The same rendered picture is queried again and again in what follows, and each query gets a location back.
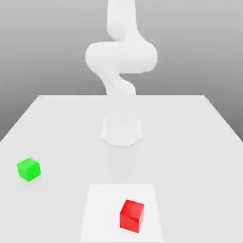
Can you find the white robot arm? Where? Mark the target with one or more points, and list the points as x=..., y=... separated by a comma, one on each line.
x=121, y=57

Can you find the small red cube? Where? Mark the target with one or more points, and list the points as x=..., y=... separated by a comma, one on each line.
x=131, y=215

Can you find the small green cube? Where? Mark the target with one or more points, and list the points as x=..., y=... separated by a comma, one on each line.
x=28, y=169

